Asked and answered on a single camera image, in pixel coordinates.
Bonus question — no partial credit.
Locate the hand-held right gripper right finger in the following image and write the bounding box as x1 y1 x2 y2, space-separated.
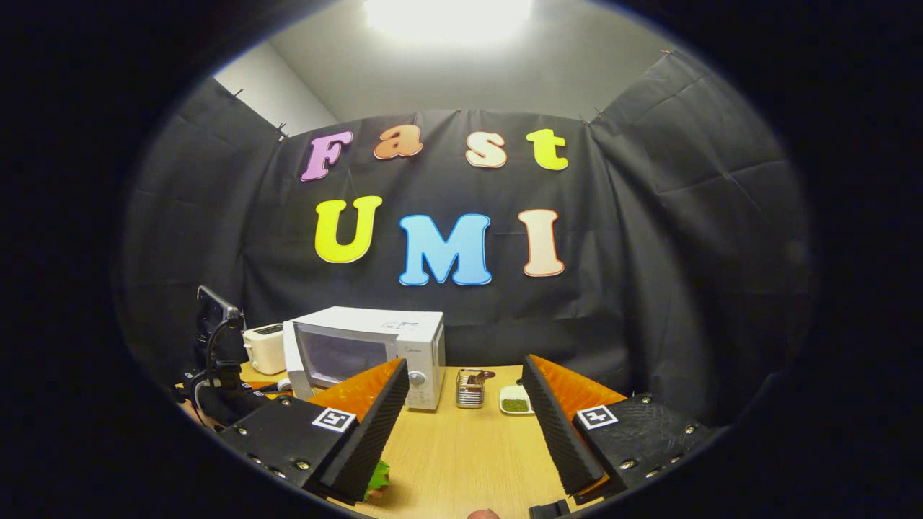
521 353 715 505

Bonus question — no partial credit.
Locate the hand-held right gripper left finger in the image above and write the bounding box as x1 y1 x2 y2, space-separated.
216 358 412 505

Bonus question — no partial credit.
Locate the green toy vegetable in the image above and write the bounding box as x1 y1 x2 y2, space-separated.
364 460 392 502

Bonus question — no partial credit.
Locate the white microwave oven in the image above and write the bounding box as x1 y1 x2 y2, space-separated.
283 306 446 412

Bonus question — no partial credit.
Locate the white toaster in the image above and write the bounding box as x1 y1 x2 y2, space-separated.
242 323 288 376

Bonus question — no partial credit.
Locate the white divided dish of beans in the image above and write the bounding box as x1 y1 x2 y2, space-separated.
499 383 536 415

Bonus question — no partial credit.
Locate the ceiling light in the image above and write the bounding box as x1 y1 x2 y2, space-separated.
364 0 534 40

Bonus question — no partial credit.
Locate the metal wire utensil holder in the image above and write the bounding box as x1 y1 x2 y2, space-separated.
456 369 485 409

